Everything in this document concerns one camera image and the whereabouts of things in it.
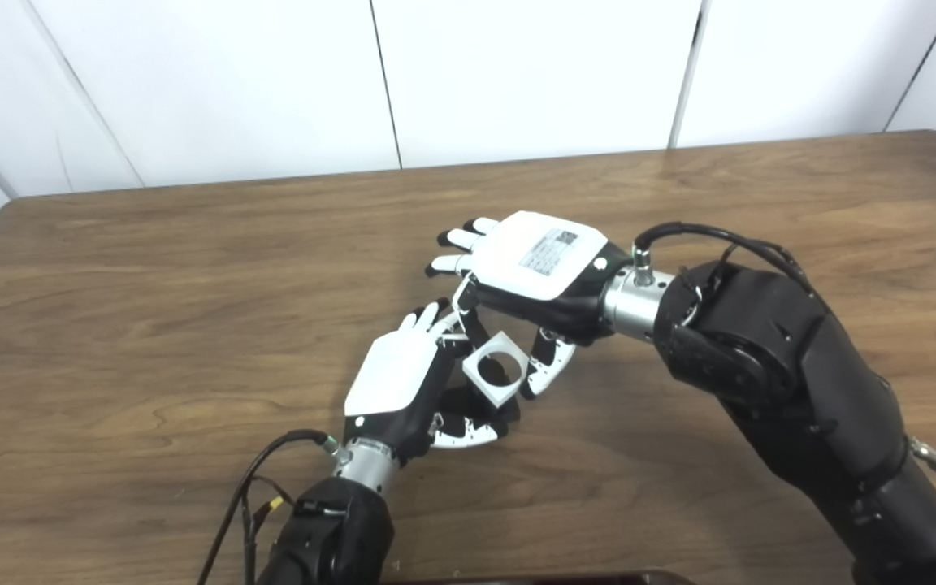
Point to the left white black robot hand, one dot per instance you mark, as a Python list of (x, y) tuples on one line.
[(391, 378)]

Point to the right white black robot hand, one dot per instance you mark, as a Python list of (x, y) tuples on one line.
[(541, 256)]

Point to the black peg with square base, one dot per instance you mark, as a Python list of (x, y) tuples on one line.
[(468, 404)]

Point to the white square piece with hole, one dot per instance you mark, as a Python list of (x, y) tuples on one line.
[(496, 396)]

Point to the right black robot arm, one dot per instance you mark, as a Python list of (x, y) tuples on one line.
[(777, 366)]

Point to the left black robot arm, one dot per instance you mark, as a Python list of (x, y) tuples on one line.
[(338, 528)]

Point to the dark robot torso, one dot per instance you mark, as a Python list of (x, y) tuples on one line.
[(533, 578)]

